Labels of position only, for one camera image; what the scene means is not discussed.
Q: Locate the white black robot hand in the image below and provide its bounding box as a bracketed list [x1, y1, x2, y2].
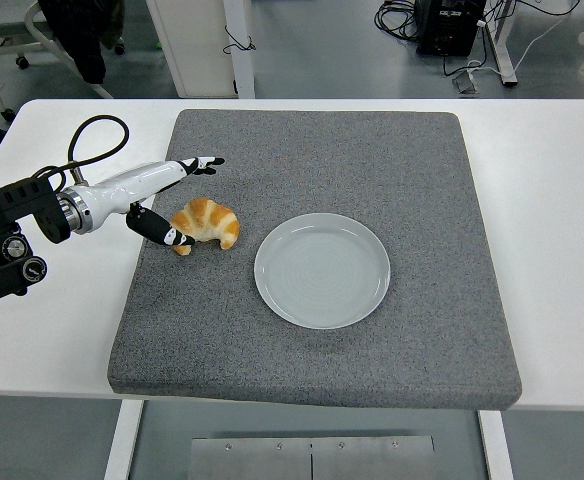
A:
[74, 155, 226, 248]

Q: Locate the golden croissant bread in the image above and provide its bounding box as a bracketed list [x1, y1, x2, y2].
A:
[170, 197, 241, 257]

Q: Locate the pale grey round plate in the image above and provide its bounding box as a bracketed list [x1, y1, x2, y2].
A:
[254, 212, 392, 331]

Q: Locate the person's leg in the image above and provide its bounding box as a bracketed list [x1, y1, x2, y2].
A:
[39, 0, 126, 85]

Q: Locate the white desk side panel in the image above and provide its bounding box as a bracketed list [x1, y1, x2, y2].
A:
[146, 0, 257, 100]

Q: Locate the grey felt mat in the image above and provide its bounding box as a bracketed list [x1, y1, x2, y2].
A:
[107, 108, 524, 412]

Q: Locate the white table leg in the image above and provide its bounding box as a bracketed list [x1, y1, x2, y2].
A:
[477, 409, 516, 480]
[102, 399, 146, 480]

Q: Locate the clear floor socket box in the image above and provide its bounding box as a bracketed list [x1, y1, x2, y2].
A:
[452, 69, 482, 95]

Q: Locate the black equipment box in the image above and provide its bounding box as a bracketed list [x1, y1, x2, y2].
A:
[415, 0, 488, 57]

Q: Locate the white desk leg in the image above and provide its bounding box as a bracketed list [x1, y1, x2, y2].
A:
[484, 0, 519, 87]

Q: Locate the thin black looped cable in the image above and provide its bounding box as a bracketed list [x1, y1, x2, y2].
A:
[221, 24, 257, 55]

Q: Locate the white wheeled chair frame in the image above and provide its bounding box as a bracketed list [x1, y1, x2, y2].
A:
[0, 0, 126, 122]

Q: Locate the black cable bundle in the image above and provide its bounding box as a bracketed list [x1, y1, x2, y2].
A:
[374, 0, 421, 44]

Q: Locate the long white cable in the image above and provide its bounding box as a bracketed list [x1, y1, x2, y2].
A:
[464, 0, 583, 81]

